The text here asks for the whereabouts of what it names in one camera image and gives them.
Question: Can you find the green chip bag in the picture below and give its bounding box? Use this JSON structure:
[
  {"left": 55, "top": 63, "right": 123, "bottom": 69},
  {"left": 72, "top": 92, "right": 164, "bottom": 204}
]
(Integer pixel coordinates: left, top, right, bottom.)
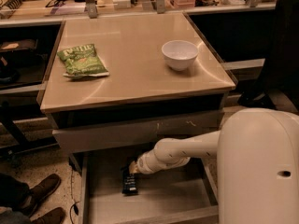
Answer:
[{"left": 57, "top": 44, "right": 109, "bottom": 78}]

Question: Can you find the brown shoe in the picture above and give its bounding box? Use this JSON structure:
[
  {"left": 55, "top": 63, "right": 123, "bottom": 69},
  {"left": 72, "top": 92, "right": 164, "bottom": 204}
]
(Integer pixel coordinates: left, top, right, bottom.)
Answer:
[
  {"left": 32, "top": 207, "right": 65, "bottom": 224},
  {"left": 21, "top": 174, "right": 61, "bottom": 217}
]

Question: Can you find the brown shoe upper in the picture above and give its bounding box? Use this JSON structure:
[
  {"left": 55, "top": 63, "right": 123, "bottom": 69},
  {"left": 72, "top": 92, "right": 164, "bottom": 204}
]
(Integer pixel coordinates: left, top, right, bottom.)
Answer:
[{"left": 21, "top": 174, "right": 61, "bottom": 217}]

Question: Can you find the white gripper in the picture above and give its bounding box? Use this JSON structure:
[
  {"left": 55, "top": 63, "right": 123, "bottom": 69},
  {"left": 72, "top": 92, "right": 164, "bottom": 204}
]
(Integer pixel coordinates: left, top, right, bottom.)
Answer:
[{"left": 129, "top": 153, "right": 153, "bottom": 175}]

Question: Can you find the grey top drawer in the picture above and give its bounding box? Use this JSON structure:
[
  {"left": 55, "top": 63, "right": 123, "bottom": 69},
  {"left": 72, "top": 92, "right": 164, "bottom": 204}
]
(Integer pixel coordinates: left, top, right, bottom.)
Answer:
[{"left": 53, "top": 110, "right": 223, "bottom": 154}]

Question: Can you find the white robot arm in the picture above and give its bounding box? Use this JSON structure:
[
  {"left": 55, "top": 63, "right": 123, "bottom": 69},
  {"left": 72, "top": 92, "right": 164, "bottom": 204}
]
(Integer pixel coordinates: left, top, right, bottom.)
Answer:
[{"left": 129, "top": 108, "right": 299, "bottom": 224}]

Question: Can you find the grey drawer cabinet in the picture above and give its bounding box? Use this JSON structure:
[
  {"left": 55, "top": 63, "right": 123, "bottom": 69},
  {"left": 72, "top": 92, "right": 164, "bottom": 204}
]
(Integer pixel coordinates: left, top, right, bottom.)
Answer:
[{"left": 36, "top": 12, "right": 238, "bottom": 224}]

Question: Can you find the black floor cable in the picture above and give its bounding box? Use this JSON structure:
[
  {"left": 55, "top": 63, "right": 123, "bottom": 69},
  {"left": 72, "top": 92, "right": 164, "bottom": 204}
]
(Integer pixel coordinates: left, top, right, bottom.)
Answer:
[{"left": 68, "top": 171, "right": 80, "bottom": 224}]

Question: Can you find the white ceramic bowl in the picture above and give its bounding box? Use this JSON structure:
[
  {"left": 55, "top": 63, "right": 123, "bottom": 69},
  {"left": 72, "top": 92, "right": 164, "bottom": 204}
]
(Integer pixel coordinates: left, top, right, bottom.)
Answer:
[{"left": 162, "top": 40, "right": 198, "bottom": 71}]

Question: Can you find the black office chair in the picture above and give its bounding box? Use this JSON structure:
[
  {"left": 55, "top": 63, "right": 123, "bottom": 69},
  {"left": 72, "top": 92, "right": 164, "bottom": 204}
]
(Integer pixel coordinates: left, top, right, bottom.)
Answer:
[{"left": 237, "top": 0, "right": 299, "bottom": 108}]

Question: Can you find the brown shoe lower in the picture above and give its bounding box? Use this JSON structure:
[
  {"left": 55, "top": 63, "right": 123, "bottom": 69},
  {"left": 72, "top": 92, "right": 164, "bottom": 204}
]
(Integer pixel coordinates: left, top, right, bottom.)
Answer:
[{"left": 32, "top": 207, "right": 65, "bottom": 224}]

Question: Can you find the open grey middle drawer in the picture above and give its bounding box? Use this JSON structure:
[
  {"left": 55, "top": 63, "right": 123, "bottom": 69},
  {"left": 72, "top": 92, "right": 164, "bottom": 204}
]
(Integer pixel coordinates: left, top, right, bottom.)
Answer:
[{"left": 78, "top": 144, "right": 218, "bottom": 224}]

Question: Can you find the dark blue rxbar wrapper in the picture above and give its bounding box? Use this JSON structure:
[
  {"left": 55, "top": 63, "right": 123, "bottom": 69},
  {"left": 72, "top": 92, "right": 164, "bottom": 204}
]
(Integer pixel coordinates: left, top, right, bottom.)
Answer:
[{"left": 121, "top": 166, "right": 138, "bottom": 195}]

